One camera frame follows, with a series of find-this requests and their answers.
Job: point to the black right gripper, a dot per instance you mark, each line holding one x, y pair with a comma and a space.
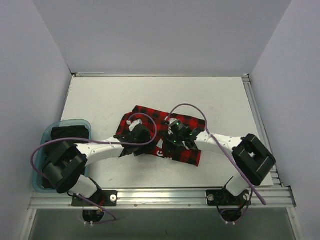
173, 144

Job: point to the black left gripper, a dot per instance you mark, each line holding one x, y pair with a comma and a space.
139, 149

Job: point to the red black plaid shirt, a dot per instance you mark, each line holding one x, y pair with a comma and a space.
154, 120

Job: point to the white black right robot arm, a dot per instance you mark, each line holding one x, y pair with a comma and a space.
249, 156

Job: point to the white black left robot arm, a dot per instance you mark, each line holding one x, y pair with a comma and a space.
95, 152

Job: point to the teal plastic bin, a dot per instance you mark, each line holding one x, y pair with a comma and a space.
42, 155

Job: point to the black clothing in bin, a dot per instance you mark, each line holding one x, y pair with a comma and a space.
64, 164

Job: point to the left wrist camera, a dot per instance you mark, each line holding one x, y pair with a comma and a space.
133, 124

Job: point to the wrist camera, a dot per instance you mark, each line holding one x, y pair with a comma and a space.
175, 126
133, 124

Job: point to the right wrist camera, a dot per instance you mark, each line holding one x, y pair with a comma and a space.
175, 126

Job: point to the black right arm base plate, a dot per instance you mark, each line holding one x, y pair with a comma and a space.
221, 198

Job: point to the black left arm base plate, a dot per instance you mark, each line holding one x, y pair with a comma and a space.
103, 198

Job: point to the aluminium front rail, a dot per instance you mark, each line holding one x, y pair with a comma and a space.
164, 198

